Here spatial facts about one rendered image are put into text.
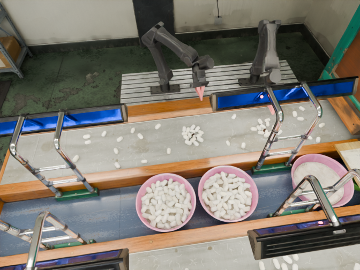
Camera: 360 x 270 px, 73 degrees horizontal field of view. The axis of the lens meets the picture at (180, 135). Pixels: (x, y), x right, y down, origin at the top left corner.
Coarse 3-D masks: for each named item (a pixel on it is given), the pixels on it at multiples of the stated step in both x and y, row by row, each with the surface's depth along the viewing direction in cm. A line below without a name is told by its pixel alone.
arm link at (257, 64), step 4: (260, 36) 138; (264, 36) 137; (260, 40) 140; (264, 40) 139; (260, 44) 141; (264, 44) 141; (260, 48) 143; (264, 48) 142; (260, 52) 144; (264, 52) 144; (256, 56) 149; (260, 56) 146; (256, 60) 148; (260, 60) 148; (252, 64) 155; (256, 64) 150; (260, 64) 150; (256, 68) 151; (260, 68) 151; (252, 72) 154; (256, 72) 153; (260, 72) 153
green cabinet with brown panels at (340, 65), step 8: (352, 24) 121; (344, 32) 127; (352, 32) 121; (344, 40) 127; (352, 40) 124; (336, 48) 134; (344, 48) 128; (352, 48) 124; (336, 56) 134; (344, 56) 130; (352, 56) 125; (328, 64) 141; (336, 64) 135; (344, 64) 131; (352, 64) 126; (328, 72) 142; (336, 72) 138; (344, 72) 132; (352, 72) 126; (352, 96) 127
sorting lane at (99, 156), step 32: (96, 128) 137; (128, 128) 136; (160, 128) 135; (224, 128) 134; (288, 128) 133; (320, 128) 132; (32, 160) 126; (96, 160) 124; (128, 160) 124; (160, 160) 123
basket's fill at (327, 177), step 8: (296, 168) 120; (304, 168) 120; (312, 168) 119; (320, 168) 119; (328, 168) 119; (296, 176) 117; (304, 176) 117; (320, 176) 116; (328, 176) 116; (336, 176) 117; (296, 184) 115; (328, 184) 113; (336, 192) 112; (336, 200) 110
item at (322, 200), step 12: (312, 180) 74; (348, 180) 81; (300, 192) 84; (312, 192) 88; (324, 192) 71; (288, 204) 93; (300, 204) 97; (312, 204) 102; (324, 204) 70; (336, 216) 67
